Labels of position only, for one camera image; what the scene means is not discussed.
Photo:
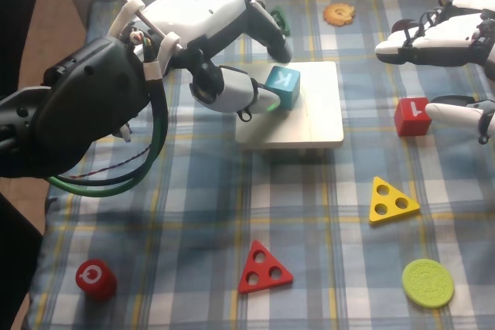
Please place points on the red triangle block with holes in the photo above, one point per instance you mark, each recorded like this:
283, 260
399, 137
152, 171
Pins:
247, 285

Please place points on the small white wooden table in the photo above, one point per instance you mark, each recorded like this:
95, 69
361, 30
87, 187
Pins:
321, 113

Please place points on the brown toy cookie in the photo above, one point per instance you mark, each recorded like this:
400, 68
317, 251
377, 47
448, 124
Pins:
339, 14

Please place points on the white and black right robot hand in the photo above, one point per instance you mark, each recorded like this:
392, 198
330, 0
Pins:
444, 36

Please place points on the red number cube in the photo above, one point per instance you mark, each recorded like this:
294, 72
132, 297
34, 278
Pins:
410, 119

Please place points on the black robot body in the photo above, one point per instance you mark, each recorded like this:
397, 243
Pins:
15, 268

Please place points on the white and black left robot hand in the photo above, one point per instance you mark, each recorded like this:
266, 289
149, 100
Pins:
193, 9

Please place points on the lime green toy cookie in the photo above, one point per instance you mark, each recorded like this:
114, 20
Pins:
427, 285

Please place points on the red cylinder block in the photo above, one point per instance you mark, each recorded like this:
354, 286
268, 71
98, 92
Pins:
96, 283

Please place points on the yellow triangle block with holes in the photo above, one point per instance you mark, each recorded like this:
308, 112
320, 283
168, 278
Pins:
377, 210

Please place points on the teal letter cube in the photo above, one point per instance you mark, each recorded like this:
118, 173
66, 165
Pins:
284, 90

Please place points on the blue plaid cloth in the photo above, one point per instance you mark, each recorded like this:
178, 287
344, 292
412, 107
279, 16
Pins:
309, 198

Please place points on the green triangle block with holes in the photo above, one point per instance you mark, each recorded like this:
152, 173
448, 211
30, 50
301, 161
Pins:
284, 21

